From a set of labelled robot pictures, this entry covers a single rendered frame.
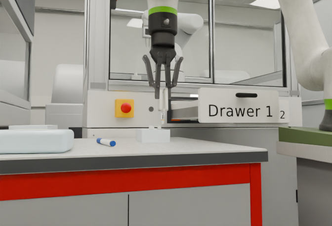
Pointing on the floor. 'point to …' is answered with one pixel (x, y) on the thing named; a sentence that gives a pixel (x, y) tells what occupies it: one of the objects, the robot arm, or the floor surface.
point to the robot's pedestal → (311, 181)
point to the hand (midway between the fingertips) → (162, 99)
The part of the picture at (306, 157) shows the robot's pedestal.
